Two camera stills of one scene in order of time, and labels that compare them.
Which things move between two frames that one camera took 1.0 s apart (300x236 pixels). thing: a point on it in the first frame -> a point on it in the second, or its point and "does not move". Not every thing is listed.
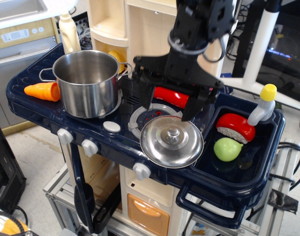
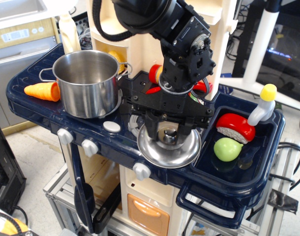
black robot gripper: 181,67 -> 175,106
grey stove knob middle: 89,147 does not move
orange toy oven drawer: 146,218 does not move
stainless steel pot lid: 168,142 does not move
